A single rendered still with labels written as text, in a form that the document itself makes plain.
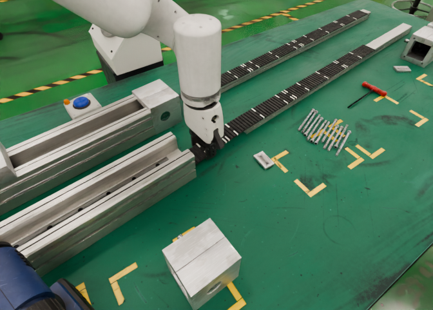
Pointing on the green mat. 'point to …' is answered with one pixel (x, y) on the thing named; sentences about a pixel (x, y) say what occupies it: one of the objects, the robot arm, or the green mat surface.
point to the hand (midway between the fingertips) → (203, 145)
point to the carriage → (6, 167)
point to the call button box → (82, 107)
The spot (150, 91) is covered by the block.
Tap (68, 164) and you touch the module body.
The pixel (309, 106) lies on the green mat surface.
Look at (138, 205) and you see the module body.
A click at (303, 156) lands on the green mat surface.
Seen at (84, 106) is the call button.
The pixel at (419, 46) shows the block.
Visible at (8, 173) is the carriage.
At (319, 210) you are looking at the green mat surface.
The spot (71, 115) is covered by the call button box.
